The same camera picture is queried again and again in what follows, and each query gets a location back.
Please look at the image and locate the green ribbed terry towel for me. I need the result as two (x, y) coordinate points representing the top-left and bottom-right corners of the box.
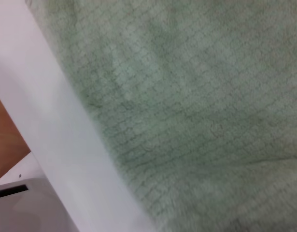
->
(25, 0), (297, 232)

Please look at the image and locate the grey housing with slot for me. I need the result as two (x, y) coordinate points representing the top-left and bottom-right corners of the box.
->
(0, 177), (80, 232)

